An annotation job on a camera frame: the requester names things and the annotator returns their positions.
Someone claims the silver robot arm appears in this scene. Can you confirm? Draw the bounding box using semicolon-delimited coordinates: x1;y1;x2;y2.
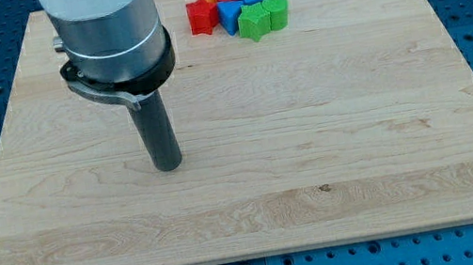
39;0;166;83

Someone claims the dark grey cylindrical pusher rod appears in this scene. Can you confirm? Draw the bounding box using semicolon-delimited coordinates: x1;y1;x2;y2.
128;91;182;172

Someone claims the green star block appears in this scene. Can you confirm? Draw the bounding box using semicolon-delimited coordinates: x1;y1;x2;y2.
238;3;272;42

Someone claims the blue triangular block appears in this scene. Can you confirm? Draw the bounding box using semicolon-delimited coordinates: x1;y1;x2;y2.
217;0;244;36

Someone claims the red star block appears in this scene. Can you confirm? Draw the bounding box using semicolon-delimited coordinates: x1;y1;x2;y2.
185;0;219;36

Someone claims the light wooden board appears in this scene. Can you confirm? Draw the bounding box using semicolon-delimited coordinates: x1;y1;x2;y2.
0;0;473;265

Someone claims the green cylinder block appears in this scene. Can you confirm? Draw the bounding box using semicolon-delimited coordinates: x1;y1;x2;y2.
261;0;289;31

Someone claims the black flange ring with clamp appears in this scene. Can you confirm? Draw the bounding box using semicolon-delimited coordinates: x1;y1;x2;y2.
55;24;183;123

